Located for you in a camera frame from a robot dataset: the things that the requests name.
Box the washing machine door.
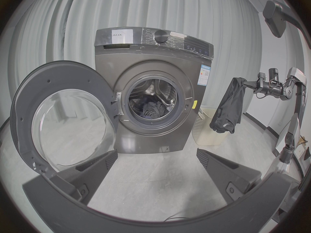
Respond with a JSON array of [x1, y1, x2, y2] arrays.
[[10, 60, 122, 179]]

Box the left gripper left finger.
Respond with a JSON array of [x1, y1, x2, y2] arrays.
[[51, 150, 119, 205]]

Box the grey washing machine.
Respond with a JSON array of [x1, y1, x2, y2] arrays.
[[94, 27, 214, 154]]

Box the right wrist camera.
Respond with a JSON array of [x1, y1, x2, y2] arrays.
[[267, 68, 279, 82]]

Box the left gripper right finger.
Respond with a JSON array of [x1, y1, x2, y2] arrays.
[[196, 148, 263, 201]]

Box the black garment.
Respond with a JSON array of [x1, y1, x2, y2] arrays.
[[209, 77, 246, 134]]

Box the heap of dark clothes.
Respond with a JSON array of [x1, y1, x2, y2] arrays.
[[129, 96, 168, 120]]

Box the white curtain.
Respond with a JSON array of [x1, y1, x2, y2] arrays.
[[7, 0, 263, 140]]

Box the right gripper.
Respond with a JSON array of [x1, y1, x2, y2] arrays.
[[243, 73, 284, 99]]

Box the cream laundry basket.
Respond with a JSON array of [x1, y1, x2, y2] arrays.
[[192, 107, 230, 146]]

